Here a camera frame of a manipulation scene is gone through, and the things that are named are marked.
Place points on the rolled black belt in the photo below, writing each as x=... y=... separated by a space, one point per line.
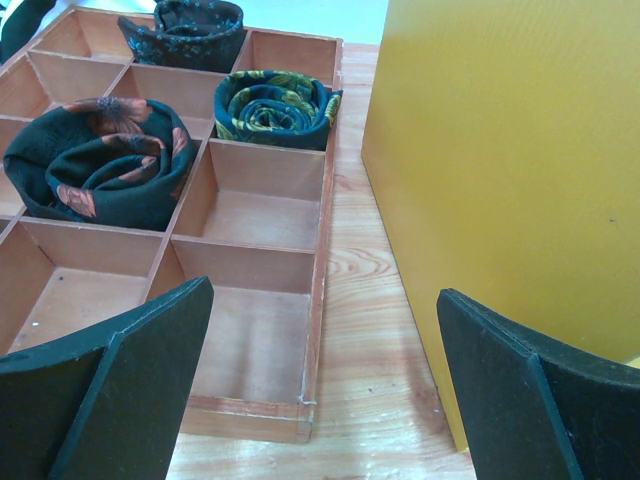
x=196 y=35
x=113 y=161

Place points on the striped cloth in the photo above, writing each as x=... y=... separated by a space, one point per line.
x=21 y=20

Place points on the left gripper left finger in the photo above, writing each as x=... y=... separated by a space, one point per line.
x=105 y=402

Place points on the rolled green belt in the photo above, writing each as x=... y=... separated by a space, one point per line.
x=275 y=108

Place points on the rolled black belt middle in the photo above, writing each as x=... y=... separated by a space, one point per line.
x=113 y=161

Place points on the yellow shelf cabinet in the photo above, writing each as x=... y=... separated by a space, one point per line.
x=502 y=146

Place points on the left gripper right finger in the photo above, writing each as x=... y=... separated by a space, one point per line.
x=534 y=407

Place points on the rolled black belt top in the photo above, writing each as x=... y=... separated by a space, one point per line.
x=196 y=35

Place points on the wooden divided tray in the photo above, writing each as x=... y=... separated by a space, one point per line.
x=254 y=219

